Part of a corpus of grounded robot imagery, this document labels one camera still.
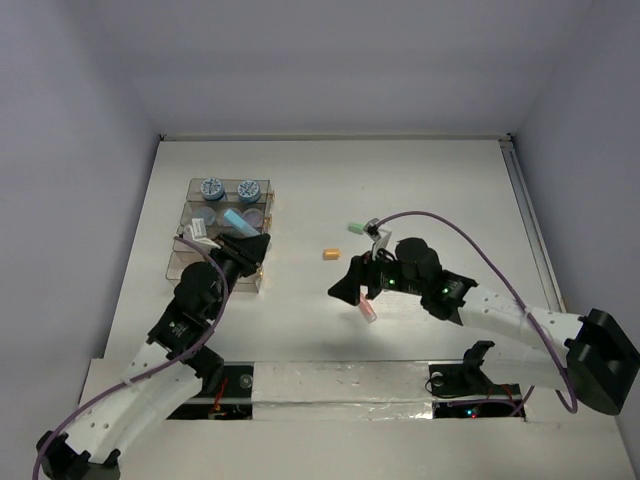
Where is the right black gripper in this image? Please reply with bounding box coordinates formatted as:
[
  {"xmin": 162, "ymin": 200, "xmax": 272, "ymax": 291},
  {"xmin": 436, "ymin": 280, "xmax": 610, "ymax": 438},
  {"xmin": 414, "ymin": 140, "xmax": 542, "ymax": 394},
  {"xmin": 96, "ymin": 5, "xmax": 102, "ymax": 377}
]
[{"xmin": 327, "ymin": 242, "xmax": 425, "ymax": 305}]

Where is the blue clear highlighter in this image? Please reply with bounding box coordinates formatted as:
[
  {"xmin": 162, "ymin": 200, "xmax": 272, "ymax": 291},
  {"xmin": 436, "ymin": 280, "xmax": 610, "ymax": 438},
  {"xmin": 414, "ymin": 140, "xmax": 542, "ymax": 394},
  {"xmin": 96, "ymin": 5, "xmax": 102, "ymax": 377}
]
[{"xmin": 223, "ymin": 209, "xmax": 259, "ymax": 237}]

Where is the clear paperclip jar small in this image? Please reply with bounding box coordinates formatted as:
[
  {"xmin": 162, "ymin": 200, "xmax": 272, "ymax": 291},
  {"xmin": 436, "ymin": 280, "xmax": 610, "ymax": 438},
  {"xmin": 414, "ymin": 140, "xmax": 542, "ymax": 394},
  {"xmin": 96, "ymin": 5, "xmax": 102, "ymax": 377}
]
[{"xmin": 242, "ymin": 208, "xmax": 264, "ymax": 229}]

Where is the blue lid jar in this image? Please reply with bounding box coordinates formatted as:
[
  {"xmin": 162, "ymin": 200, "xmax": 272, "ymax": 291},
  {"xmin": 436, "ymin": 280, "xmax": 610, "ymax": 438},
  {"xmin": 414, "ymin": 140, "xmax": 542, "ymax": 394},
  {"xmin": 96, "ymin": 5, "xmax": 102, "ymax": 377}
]
[
  {"xmin": 237, "ymin": 179, "xmax": 262, "ymax": 204},
  {"xmin": 200, "ymin": 177, "xmax": 226, "ymax": 202}
]

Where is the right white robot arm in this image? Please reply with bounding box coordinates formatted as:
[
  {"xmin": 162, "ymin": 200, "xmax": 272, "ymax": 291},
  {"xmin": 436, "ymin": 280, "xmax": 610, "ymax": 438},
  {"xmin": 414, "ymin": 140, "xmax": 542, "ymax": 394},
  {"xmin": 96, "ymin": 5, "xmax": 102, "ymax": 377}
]
[{"xmin": 328, "ymin": 238, "xmax": 639, "ymax": 416}]

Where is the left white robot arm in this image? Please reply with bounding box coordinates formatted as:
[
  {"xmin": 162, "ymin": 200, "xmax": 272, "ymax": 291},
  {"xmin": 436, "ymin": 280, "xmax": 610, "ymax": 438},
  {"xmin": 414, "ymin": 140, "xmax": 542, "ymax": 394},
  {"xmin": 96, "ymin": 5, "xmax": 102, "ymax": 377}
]
[{"xmin": 32, "ymin": 233, "xmax": 271, "ymax": 479}]

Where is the orange highlighter pen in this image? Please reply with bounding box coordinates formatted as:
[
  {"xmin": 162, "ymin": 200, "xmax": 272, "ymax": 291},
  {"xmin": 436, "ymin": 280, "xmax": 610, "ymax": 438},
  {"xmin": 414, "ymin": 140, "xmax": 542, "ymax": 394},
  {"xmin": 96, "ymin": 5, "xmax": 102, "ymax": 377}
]
[{"xmin": 359, "ymin": 293, "xmax": 377, "ymax": 324}]

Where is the small orange cap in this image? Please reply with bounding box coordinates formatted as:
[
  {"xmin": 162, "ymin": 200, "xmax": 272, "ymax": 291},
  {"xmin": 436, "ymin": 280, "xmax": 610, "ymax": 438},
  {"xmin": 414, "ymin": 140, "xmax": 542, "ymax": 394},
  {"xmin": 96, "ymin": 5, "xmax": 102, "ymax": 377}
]
[{"xmin": 322, "ymin": 248, "xmax": 341, "ymax": 261}]

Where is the small green cap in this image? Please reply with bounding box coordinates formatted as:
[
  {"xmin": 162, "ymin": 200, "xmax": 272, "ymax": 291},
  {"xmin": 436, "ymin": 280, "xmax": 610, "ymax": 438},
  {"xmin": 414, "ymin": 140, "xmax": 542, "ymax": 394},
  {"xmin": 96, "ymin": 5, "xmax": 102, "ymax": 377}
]
[{"xmin": 348, "ymin": 222, "xmax": 364, "ymax": 235}]

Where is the blue lid jar in bin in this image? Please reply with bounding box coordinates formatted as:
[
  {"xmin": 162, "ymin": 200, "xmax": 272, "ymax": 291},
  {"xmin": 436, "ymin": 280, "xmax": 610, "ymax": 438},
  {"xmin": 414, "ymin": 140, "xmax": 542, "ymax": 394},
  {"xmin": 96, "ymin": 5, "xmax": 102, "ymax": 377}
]
[{"xmin": 200, "ymin": 177, "xmax": 226, "ymax": 202}]

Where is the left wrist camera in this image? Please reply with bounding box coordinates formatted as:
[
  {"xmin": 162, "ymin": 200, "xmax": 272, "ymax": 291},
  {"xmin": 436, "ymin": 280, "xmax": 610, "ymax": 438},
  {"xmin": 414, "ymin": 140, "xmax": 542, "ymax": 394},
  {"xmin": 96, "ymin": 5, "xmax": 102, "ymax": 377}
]
[{"xmin": 176, "ymin": 218, "xmax": 221, "ymax": 251}]

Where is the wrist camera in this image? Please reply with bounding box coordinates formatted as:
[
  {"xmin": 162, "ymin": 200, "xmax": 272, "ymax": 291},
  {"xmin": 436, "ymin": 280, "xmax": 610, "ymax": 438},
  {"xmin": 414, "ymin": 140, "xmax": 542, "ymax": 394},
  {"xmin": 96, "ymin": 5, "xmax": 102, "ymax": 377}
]
[
  {"xmin": 363, "ymin": 218, "xmax": 395, "ymax": 260},
  {"xmin": 176, "ymin": 218, "xmax": 221, "ymax": 251}
]

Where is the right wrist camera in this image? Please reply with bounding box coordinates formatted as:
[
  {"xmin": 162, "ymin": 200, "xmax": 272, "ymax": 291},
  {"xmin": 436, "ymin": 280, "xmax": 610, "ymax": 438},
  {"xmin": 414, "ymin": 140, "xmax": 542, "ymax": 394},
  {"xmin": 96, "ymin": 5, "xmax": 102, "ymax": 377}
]
[{"xmin": 363, "ymin": 218, "xmax": 395, "ymax": 260}]

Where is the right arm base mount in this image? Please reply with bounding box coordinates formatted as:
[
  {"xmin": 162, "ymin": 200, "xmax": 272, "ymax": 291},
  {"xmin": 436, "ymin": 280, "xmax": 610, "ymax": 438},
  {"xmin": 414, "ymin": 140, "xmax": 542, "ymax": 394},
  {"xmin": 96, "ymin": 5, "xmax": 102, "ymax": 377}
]
[{"xmin": 424, "ymin": 341, "xmax": 526, "ymax": 420}]

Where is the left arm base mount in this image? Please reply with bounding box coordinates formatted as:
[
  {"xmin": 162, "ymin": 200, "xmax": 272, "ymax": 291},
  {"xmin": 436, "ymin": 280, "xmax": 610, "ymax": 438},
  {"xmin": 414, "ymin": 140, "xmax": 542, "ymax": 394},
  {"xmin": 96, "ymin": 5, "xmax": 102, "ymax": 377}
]
[{"xmin": 168, "ymin": 361, "xmax": 255, "ymax": 421}]

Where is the aluminium rail right edge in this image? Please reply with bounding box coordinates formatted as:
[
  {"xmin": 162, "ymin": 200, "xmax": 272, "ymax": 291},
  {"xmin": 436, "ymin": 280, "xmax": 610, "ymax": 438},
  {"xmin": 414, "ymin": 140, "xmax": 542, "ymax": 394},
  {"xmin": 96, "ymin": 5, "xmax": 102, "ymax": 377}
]
[{"xmin": 499, "ymin": 137, "xmax": 579, "ymax": 354}]

